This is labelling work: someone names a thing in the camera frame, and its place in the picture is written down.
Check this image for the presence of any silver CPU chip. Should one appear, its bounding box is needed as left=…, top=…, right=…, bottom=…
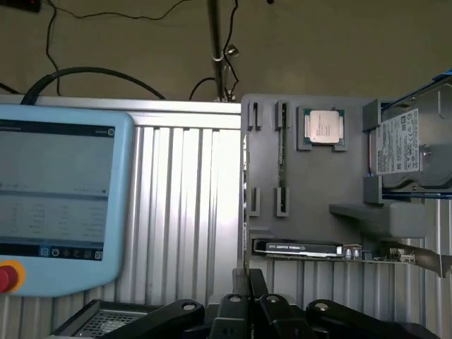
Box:
left=303, top=108, right=346, bottom=146

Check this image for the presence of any black power strip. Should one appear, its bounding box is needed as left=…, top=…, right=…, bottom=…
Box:
left=0, top=0, right=42, bottom=13

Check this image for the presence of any thick black pendant cable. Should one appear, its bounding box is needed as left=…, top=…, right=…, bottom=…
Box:
left=20, top=66, right=167, bottom=107

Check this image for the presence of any green graphics card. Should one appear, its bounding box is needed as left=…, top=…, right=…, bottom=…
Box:
left=252, top=238, right=446, bottom=280

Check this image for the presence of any hard disk drive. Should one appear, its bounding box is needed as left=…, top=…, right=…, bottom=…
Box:
left=367, top=81, right=452, bottom=194

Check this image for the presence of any light blue teach pendant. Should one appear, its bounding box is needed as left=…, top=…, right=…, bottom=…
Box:
left=0, top=103, right=136, bottom=298

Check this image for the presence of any metal pole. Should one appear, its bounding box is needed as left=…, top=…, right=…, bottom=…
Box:
left=207, top=0, right=227, bottom=102

